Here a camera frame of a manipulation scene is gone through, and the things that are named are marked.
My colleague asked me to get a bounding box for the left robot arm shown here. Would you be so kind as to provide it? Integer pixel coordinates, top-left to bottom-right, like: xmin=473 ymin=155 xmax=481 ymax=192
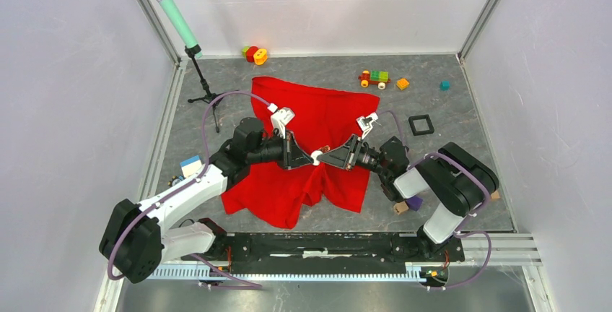
xmin=99 ymin=117 xmax=322 ymax=283

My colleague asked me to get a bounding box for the white and blue block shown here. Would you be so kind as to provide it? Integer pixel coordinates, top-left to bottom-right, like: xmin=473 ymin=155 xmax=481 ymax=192
xmin=180 ymin=155 xmax=203 ymax=178

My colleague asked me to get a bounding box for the purple lego brick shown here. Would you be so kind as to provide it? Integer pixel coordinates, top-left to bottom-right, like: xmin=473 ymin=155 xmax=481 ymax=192
xmin=405 ymin=196 xmax=423 ymax=212

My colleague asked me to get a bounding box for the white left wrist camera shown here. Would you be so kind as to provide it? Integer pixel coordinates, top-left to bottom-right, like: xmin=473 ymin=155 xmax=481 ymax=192
xmin=270 ymin=107 xmax=295 ymax=139

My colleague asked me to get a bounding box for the orange toy block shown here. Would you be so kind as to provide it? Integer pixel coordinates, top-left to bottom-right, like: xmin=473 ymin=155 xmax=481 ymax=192
xmin=253 ymin=48 xmax=268 ymax=66

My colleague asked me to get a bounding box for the slotted cable duct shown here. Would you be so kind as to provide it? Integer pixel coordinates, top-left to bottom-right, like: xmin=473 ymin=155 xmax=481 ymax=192
xmin=147 ymin=263 xmax=427 ymax=283

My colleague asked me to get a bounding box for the mint green microphone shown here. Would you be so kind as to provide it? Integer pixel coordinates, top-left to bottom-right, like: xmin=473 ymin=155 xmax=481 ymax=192
xmin=156 ymin=0 xmax=202 ymax=58

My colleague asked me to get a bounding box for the orange lego brick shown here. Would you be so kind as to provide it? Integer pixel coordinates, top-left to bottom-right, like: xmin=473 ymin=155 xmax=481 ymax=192
xmin=395 ymin=78 xmax=410 ymax=91

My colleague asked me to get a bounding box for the black square frame box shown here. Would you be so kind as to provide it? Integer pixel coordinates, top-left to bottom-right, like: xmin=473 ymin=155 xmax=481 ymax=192
xmin=408 ymin=114 xmax=434 ymax=137

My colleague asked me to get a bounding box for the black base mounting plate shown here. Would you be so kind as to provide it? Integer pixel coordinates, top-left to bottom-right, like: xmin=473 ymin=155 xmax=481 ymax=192
xmin=200 ymin=218 xmax=465 ymax=274

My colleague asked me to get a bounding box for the wooden letter cube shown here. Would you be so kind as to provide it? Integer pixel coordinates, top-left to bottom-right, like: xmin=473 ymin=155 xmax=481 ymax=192
xmin=393 ymin=201 xmax=410 ymax=215

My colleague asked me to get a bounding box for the colourful toy train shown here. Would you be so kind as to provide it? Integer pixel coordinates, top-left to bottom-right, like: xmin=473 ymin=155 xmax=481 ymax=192
xmin=358 ymin=70 xmax=391 ymax=90

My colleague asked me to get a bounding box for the red garment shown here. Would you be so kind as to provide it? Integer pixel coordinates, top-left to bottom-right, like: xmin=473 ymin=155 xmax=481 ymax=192
xmin=221 ymin=76 xmax=380 ymax=229

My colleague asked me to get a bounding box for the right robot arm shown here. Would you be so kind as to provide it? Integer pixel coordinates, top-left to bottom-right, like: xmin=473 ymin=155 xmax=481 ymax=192
xmin=311 ymin=135 xmax=499 ymax=260

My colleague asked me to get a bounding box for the red toy block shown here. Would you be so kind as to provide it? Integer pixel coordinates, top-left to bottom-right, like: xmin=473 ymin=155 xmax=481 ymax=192
xmin=245 ymin=45 xmax=259 ymax=63

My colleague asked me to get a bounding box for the black tripod stand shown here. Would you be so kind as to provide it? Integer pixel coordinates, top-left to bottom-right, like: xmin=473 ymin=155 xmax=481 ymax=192
xmin=185 ymin=44 xmax=221 ymax=133

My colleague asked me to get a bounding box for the teal small cube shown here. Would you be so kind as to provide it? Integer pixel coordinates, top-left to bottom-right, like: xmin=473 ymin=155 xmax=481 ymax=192
xmin=440 ymin=80 xmax=450 ymax=91

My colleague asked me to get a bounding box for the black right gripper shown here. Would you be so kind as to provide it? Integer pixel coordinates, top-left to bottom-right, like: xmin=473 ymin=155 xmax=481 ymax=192
xmin=316 ymin=134 xmax=391 ymax=178

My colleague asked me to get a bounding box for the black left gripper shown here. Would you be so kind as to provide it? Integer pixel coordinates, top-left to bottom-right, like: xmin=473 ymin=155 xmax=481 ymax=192
xmin=248 ymin=129 xmax=313 ymax=170

